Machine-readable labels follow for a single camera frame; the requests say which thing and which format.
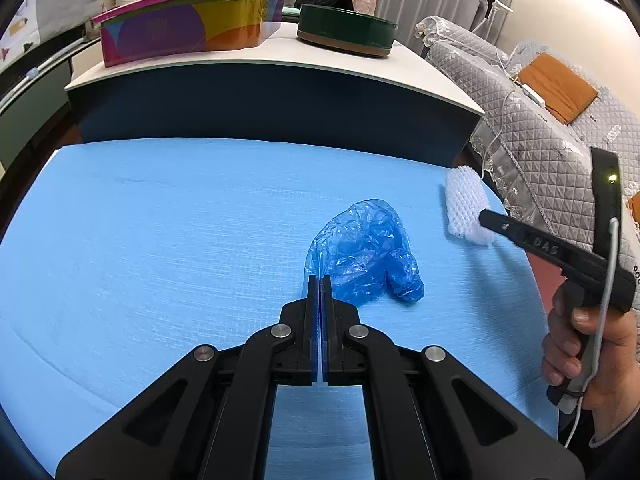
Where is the white foam fruit net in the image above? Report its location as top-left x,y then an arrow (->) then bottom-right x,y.
444,164 -> 494,246

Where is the grey quilted sofa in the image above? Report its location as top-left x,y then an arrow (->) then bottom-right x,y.
414,15 -> 640,311

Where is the person's right hand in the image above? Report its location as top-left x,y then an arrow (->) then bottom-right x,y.
542,291 -> 640,442

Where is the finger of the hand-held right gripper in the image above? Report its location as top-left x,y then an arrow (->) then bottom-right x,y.
478,208 -> 569,274

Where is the green round tin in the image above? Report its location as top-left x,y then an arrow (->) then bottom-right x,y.
296,3 -> 399,57

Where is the wall poster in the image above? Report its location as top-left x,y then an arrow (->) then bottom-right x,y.
0,0 -> 103,63

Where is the blue plastic shoe cover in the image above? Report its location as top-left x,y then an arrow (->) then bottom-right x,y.
303,198 -> 426,306

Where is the white floor stand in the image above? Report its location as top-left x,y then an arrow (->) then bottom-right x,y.
482,0 -> 514,42

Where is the white power cable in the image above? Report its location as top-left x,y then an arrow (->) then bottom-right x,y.
477,50 -> 523,181

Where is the white-topped dark cabinet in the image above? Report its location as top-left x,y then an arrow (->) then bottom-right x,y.
65,21 -> 486,169

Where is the colourful striped box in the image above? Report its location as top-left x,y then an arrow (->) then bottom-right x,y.
91,0 -> 285,69

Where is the orange cushion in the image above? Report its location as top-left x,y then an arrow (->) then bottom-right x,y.
517,54 -> 600,124

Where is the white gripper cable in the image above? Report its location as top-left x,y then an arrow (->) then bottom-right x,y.
564,217 -> 621,449

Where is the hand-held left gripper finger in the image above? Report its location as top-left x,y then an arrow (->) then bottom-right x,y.
322,275 -> 586,480
55,275 -> 321,480

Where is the blue foam mat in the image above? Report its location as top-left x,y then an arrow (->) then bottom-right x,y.
0,136 -> 559,480

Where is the white power strip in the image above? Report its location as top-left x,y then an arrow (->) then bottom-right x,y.
510,77 -> 547,107

